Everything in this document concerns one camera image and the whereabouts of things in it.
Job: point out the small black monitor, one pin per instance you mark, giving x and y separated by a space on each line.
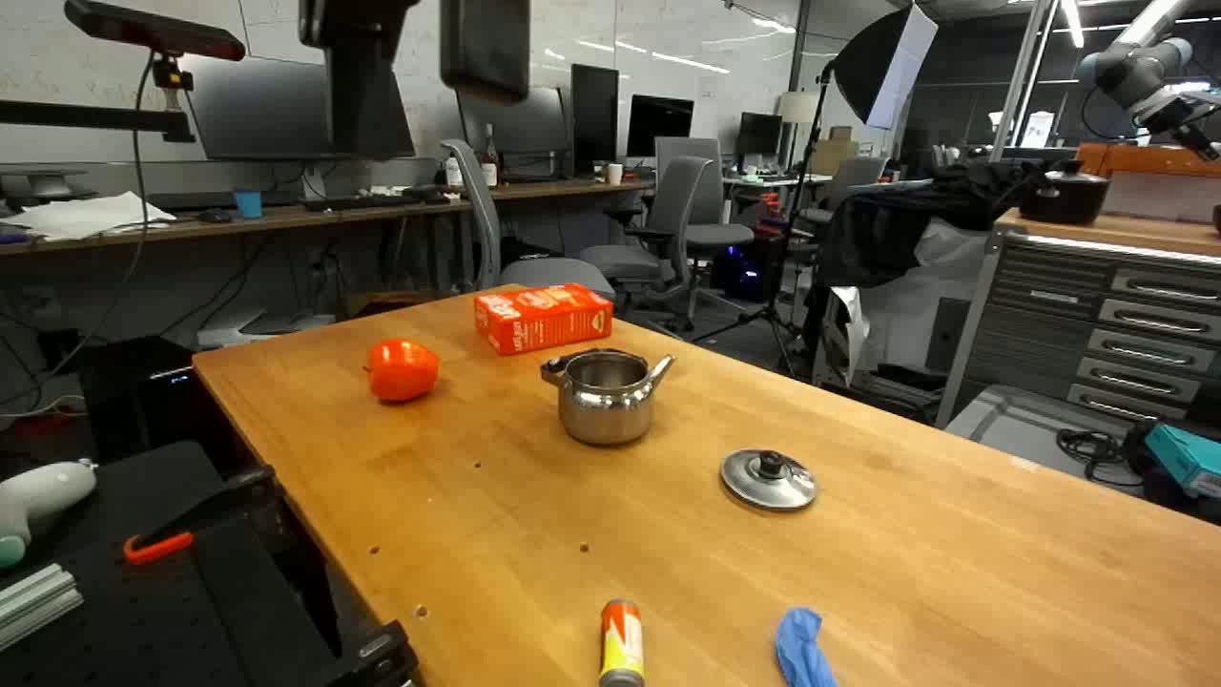
657 122

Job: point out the aluminium extrusion bar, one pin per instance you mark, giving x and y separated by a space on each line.
40 606

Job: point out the long wooden desk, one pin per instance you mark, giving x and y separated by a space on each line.
318 216

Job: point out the orange cracker box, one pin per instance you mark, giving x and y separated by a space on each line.
538 318

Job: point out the large black monitor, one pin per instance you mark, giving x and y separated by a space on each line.
252 112

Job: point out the black cloth pile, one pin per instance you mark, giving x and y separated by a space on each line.
889 230

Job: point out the dark glass bottle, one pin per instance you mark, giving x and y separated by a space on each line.
488 157

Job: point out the white paper pile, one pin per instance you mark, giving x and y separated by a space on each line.
81 216

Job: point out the orange yellow tube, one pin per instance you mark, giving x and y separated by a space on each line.
620 651

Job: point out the blue crumpled cloth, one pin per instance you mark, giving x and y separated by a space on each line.
802 651

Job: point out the black softbox light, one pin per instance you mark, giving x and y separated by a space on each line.
879 61

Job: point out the black stereo camera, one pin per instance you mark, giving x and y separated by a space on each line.
152 29

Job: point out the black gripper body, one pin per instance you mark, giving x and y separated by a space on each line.
365 20

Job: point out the silver metal kettle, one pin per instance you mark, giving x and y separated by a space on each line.
605 412

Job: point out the black light stand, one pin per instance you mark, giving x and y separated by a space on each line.
802 216

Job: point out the blue cup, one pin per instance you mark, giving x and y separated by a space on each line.
249 202

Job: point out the black computer case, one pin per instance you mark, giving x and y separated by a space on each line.
138 394

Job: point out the grey office chair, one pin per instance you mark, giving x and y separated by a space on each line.
670 202
718 233

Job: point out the silver kettle lid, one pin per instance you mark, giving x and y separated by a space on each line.
764 487

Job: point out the grey background robot arm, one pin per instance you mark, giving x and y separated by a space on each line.
1129 75

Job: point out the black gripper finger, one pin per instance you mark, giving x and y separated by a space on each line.
480 45
371 101

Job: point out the black keyboard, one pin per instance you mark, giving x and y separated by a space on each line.
367 199

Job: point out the medium black monitor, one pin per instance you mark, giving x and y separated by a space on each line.
517 144

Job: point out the orange toy bell pepper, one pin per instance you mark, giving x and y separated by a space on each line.
402 370

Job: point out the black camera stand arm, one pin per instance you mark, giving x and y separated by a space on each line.
90 120

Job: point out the orange wooden box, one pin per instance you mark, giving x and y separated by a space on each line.
1147 160

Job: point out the grey chair curved frame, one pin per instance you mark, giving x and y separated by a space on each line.
554 272

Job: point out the black robot mount table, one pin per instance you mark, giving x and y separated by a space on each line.
127 622

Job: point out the grey plastic bin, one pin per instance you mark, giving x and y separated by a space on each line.
1017 426

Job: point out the black pot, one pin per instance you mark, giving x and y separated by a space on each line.
1062 199

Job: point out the grey drawer cabinet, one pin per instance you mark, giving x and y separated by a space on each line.
1054 318

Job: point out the narrow dark monitor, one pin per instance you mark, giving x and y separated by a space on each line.
594 120

